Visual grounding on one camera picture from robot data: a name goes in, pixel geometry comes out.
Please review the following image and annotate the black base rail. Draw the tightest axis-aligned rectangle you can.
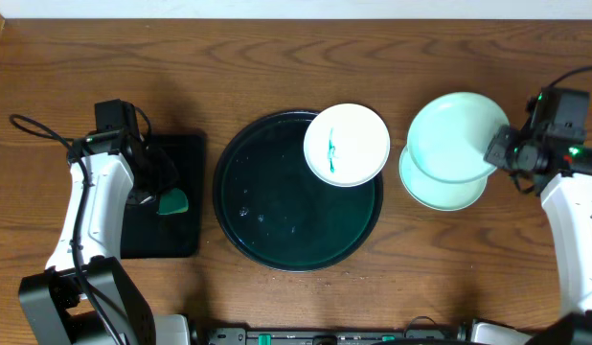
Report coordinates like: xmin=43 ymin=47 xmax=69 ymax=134
xmin=190 ymin=316 xmax=472 ymax=345

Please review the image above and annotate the mint green plate front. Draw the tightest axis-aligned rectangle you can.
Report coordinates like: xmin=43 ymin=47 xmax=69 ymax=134
xmin=407 ymin=92 xmax=509 ymax=183

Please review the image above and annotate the white plate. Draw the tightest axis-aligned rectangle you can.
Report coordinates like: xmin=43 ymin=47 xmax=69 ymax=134
xmin=303 ymin=103 xmax=391 ymax=188

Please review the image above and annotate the mint green plate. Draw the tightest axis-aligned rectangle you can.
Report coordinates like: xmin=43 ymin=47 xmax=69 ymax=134
xmin=407 ymin=92 xmax=509 ymax=183
xmin=398 ymin=148 xmax=488 ymax=212

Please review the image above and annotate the rectangular black tray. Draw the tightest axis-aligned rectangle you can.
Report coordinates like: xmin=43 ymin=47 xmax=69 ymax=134
xmin=121 ymin=134 xmax=206 ymax=259

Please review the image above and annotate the round black tray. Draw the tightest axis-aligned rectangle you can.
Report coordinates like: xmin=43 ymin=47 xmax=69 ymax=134
xmin=213 ymin=109 xmax=383 ymax=272

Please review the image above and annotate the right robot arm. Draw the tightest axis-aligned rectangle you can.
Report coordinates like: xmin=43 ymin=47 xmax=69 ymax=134
xmin=467 ymin=85 xmax=592 ymax=345

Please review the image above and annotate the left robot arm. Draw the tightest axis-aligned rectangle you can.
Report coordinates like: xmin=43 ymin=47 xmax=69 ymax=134
xmin=10 ymin=99 xmax=191 ymax=344

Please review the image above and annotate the green sponge cloth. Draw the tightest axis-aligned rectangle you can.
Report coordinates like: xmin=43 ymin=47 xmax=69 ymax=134
xmin=157 ymin=188 xmax=189 ymax=216

